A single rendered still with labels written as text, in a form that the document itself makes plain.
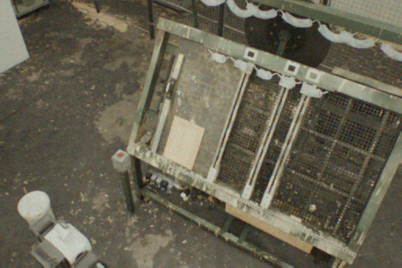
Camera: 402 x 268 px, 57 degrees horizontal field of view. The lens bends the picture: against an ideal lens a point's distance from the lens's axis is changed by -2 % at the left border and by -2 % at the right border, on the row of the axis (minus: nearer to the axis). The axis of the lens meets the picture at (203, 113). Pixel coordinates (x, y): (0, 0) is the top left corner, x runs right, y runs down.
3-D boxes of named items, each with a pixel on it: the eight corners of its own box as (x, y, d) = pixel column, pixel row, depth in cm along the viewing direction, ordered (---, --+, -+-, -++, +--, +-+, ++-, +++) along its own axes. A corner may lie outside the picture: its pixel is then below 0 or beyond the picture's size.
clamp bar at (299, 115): (260, 202, 319) (251, 211, 297) (310, 68, 290) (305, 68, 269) (271, 207, 315) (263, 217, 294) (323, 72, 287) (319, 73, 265)
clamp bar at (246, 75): (207, 176, 337) (195, 184, 315) (250, 48, 308) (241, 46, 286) (217, 181, 333) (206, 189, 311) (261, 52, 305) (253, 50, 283)
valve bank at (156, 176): (140, 187, 364) (137, 172, 347) (149, 177, 373) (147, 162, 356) (184, 211, 346) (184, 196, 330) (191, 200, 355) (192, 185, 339)
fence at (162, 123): (152, 150, 358) (150, 151, 354) (180, 53, 335) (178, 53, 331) (157, 152, 356) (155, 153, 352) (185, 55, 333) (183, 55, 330)
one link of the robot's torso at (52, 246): (68, 298, 241) (54, 275, 217) (37, 266, 256) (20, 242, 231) (102, 264, 259) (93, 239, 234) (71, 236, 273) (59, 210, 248)
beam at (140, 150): (132, 149, 375) (126, 152, 365) (135, 138, 372) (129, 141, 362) (352, 258, 298) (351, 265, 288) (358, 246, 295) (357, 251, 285)
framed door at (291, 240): (226, 209, 385) (224, 211, 384) (230, 177, 347) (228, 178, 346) (309, 251, 354) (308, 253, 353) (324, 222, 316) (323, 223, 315)
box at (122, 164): (114, 169, 357) (111, 156, 344) (122, 160, 364) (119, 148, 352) (123, 174, 352) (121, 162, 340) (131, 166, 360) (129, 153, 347)
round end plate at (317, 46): (238, 60, 369) (246, -18, 314) (241, 56, 373) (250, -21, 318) (316, 87, 341) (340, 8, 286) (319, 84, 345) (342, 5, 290)
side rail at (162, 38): (135, 138, 372) (129, 141, 362) (166, 30, 345) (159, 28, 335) (140, 141, 370) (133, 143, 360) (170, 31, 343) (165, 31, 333)
